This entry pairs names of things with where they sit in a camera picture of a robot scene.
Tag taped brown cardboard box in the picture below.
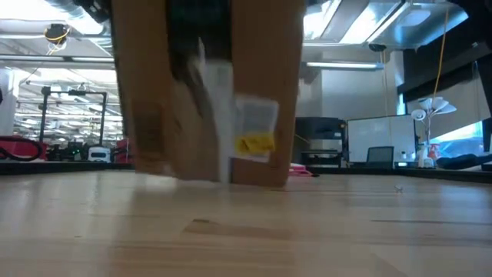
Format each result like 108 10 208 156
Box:
110 0 308 189

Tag black gantry frame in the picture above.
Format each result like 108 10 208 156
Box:
39 86 108 146

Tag yellow hanging cable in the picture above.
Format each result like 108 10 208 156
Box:
432 6 451 100

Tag black computer monitor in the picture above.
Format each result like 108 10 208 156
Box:
294 116 347 152

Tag white packet yellow label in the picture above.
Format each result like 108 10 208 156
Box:
233 95 281 163

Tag red equipment case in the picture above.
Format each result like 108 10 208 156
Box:
0 135 48 162

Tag black monitor cart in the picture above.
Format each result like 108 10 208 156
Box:
299 149 347 169

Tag grey mesh office chair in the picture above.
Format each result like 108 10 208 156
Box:
364 145 396 169

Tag ceiling light tube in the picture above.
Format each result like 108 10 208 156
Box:
306 60 385 72

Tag dark cloth bundle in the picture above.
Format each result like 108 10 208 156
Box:
437 152 492 172

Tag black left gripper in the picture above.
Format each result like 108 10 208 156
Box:
72 0 113 25

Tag white wheeled device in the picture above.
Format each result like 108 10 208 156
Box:
87 145 111 163

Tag white flower floor lamp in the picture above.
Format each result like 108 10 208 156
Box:
410 96 458 155

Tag white whiteboard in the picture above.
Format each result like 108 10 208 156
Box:
347 114 417 165

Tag white mesh pouch red trim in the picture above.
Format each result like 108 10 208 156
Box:
288 162 320 179

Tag white blue toothpaste tube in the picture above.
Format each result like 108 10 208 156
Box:
198 38 236 184

